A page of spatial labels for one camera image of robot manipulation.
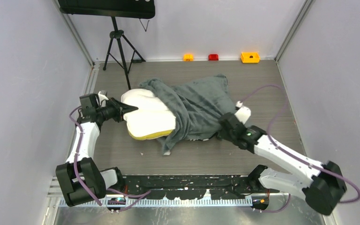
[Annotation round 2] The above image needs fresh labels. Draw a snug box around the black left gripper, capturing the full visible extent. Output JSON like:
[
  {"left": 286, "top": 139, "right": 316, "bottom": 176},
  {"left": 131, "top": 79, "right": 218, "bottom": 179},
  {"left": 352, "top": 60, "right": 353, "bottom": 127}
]
[{"left": 95, "top": 97, "right": 137, "bottom": 123}]

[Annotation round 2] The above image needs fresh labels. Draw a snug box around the white and yellow pillow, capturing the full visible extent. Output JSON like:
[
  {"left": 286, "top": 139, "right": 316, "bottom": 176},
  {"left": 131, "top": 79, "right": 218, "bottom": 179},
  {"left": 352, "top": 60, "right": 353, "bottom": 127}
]
[{"left": 121, "top": 89, "right": 176, "bottom": 141}]

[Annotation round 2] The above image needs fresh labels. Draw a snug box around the grey plush pillowcase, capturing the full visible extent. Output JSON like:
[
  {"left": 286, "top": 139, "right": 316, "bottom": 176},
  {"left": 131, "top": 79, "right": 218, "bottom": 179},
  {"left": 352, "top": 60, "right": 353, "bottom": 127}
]
[{"left": 139, "top": 74, "right": 237, "bottom": 155}]

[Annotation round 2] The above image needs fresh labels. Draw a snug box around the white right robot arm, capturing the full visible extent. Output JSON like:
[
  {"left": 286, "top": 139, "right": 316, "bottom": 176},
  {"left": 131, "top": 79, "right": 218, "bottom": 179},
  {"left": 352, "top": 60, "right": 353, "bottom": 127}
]
[{"left": 218, "top": 112, "right": 347, "bottom": 216}]

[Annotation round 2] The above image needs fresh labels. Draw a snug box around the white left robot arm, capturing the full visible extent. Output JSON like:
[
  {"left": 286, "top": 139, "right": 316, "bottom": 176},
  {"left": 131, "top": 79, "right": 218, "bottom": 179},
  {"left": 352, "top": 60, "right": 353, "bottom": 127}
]
[{"left": 55, "top": 91, "right": 138, "bottom": 207}]

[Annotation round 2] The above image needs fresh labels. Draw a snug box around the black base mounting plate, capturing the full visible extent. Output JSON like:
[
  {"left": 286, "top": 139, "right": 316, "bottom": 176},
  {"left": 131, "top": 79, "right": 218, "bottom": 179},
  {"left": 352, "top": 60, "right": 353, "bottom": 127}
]
[{"left": 94, "top": 174, "right": 280, "bottom": 201}]

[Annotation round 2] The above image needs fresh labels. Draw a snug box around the black tripod stand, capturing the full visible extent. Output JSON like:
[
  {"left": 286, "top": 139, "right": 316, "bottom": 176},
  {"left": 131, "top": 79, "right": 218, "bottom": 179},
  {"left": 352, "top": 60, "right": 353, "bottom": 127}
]
[{"left": 103, "top": 17, "right": 146, "bottom": 90}]

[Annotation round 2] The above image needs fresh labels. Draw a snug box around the yellow small bin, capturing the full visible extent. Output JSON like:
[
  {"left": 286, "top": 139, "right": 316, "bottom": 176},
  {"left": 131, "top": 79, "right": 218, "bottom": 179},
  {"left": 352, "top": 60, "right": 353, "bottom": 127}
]
[{"left": 240, "top": 52, "right": 260, "bottom": 63}]

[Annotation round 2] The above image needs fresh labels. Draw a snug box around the red small block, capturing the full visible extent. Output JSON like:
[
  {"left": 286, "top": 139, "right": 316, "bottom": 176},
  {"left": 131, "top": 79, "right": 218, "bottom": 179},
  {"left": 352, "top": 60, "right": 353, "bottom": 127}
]
[{"left": 208, "top": 54, "right": 219, "bottom": 61}]

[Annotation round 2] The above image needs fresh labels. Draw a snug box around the orange small block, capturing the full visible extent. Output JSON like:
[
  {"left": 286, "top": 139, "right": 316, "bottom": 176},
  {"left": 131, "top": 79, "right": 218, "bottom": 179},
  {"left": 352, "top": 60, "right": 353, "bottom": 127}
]
[{"left": 183, "top": 54, "right": 194, "bottom": 61}]

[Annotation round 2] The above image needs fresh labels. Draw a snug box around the black panel on tripod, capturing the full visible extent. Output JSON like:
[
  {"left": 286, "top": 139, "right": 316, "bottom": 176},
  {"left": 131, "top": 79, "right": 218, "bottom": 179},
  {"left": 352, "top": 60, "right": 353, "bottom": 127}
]
[{"left": 58, "top": 0, "right": 156, "bottom": 19}]

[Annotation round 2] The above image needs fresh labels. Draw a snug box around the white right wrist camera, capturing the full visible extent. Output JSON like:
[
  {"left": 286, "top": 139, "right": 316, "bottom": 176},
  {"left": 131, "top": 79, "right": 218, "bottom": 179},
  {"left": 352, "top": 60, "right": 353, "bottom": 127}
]
[{"left": 234, "top": 101, "right": 251, "bottom": 125}]

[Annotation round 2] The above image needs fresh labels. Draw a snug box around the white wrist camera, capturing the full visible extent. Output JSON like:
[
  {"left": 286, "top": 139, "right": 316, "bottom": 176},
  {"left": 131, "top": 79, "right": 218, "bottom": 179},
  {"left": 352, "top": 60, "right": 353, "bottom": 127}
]
[
  {"left": 97, "top": 90, "right": 109, "bottom": 107},
  {"left": 234, "top": 101, "right": 251, "bottom": 125}
]

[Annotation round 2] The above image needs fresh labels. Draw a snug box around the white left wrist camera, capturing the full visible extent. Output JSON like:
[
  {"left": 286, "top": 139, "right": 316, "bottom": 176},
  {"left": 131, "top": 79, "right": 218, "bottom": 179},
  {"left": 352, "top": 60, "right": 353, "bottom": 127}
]
[{"left": 97, "top": 90, "right": 109, "bottom": 107}]

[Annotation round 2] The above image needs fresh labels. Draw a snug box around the aluminium left side rail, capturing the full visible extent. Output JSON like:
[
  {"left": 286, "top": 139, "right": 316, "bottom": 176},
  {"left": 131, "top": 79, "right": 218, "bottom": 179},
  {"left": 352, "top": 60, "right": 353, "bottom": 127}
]
[{"left": 63, "top": 62, "right": 100, "bottom": 170}]

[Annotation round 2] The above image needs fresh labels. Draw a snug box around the aluminium rail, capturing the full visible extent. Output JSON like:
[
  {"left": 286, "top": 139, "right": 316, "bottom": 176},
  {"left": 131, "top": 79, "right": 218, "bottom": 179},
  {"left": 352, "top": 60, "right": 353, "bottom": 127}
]
[
  {"left": 63, "top": 62, "right": 100, "bottom": 170},
  {"left": 48, "top": 178, "right": 268, "bottom": 209}
]

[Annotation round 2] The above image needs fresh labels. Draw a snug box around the aluminium front rail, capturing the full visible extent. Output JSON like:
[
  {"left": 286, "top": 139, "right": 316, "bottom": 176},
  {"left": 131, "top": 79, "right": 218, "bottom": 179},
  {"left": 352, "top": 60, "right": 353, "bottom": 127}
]
[{"left": 48, "top": 178, "right": 268, "bottom": 209}]

